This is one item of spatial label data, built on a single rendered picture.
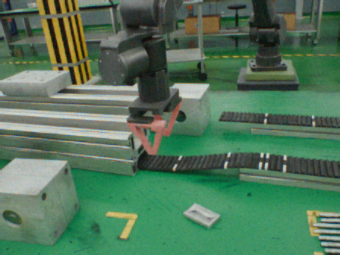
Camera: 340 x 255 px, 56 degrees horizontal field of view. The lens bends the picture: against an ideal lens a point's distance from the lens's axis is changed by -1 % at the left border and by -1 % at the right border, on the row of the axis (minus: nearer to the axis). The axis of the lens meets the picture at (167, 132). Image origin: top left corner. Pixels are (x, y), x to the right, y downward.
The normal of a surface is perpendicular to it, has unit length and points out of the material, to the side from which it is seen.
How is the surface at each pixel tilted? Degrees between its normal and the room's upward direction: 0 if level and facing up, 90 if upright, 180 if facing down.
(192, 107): 90
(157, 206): 0
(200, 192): 0
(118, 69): 90
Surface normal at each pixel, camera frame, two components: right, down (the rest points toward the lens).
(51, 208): 0.97, 0.02
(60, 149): -0.33, 0.44
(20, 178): -0.09, -0.90
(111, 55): -0.55, 0.41
